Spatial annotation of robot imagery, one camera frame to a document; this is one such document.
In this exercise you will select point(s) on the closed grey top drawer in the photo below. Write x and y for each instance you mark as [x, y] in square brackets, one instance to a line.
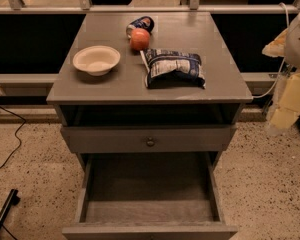
[133, 140]

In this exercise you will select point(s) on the blue soda can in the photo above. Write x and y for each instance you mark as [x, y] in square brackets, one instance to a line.
[144, 22]

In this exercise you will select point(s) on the blue white chip bag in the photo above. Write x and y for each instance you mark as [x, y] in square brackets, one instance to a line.
[165, 64]

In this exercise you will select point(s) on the white paper bowl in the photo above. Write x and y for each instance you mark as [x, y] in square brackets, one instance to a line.
[96, 60]

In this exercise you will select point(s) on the black bar on floor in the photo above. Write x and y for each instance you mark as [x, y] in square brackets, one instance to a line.
[11, 200]

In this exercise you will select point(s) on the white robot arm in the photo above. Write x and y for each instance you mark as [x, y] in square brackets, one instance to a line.
[291, 57]

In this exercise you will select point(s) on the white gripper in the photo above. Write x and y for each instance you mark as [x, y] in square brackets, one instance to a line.
[299, 43]

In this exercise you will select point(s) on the open grey middle drawer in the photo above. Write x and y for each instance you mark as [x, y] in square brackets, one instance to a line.
[160, 196]

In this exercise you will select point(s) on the grey wooden drawer cabinet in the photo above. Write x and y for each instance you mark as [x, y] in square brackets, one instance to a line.
[121, 98]

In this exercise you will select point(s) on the red apple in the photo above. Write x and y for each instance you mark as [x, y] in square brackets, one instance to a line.
[140, 39]

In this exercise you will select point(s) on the round metal drawer knob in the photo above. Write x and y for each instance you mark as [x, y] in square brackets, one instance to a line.
[150, 142]

